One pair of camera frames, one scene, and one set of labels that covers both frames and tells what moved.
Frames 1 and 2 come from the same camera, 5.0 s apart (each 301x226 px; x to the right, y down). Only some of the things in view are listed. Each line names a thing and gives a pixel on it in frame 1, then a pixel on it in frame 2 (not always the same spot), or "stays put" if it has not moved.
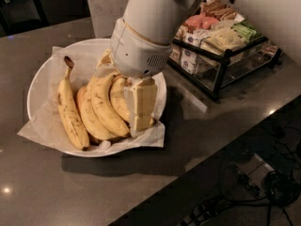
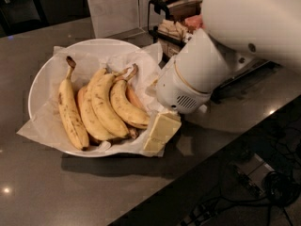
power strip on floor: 253,169 stays put
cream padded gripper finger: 142,104 to 164,127
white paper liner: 43,124 stays put
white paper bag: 106,5 stays put
